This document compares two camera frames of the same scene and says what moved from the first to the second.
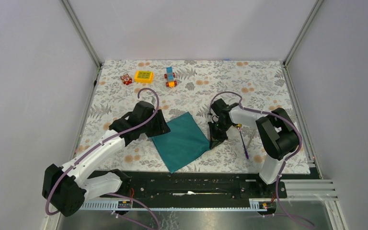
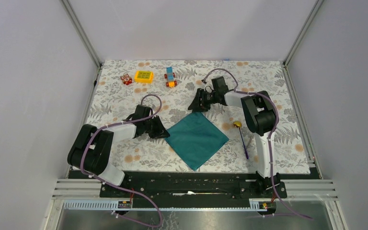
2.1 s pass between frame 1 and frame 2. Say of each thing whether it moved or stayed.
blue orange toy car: stayed
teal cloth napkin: moved
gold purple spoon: stayed
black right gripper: moved
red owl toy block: stayed
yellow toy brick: stayed
